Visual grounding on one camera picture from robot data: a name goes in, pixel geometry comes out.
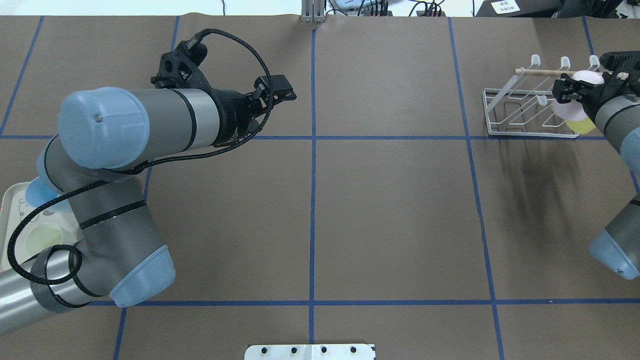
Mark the blue plastic cup front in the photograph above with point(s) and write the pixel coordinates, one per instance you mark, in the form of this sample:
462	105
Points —
40	191

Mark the white wire cup rack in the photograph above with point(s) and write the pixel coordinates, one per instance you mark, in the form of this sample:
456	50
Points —
523	106

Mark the pale green plastic cup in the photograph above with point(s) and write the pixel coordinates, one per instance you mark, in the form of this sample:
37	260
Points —
42	236

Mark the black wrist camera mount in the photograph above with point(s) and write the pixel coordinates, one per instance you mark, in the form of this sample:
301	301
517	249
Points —
180	68

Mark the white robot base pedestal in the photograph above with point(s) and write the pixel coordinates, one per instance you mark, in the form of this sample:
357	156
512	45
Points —
328	351

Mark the pink plastic cup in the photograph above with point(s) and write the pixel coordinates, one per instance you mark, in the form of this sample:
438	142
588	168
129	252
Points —
566	104

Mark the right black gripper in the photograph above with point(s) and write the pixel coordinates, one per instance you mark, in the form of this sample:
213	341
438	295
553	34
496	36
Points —
595	96

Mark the aluminium frame post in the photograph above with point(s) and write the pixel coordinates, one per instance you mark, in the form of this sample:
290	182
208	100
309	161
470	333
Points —
313	11

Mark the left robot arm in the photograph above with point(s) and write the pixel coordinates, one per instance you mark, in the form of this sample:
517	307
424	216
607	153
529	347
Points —
107	136

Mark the yellow plastic cup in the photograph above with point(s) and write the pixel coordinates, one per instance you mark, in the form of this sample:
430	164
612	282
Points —
581	127

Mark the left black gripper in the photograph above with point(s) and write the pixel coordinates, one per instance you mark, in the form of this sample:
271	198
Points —
231	116

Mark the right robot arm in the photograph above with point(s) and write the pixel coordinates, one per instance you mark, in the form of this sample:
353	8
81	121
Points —
608	101

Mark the cream plastic tray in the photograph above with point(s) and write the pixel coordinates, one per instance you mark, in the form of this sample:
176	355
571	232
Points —
14	209

